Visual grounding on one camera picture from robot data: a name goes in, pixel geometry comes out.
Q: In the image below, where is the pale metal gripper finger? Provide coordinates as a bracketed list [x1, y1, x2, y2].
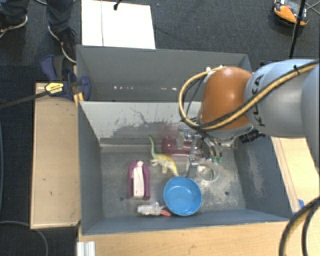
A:
[176, 127, 187, 149]
[186, 154, 200, 179]

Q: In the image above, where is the pink translucent plastic cup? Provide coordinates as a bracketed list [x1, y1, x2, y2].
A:
[160, 135, 202, 157]

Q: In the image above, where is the clear glass cup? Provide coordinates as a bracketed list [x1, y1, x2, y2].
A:
[196, 158, 221, 183]

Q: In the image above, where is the yellow-green toy dinosaur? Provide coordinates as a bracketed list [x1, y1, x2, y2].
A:
[148, 134, 180, 176]

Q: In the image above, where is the blue bowl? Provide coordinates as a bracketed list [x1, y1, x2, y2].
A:
[163, 176, 203, 217]

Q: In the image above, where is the purple and white spray bottle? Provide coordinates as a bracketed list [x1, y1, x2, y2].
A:
[126, 160, 151, 201]

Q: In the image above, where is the small white and red toy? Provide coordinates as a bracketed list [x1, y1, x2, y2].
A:
[136, 201, 172, 217]

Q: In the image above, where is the grey metal bin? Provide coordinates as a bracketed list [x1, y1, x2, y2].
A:
[74, 44, 295, 236]

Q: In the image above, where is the pale wood flat board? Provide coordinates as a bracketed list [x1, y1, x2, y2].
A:
[29, 82, 82, 230]

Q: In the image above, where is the person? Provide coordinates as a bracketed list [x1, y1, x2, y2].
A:
[0, 0, 77, 64]

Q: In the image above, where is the black cylinder on white bracket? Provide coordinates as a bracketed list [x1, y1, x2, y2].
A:
[221, 130, 263, 149]

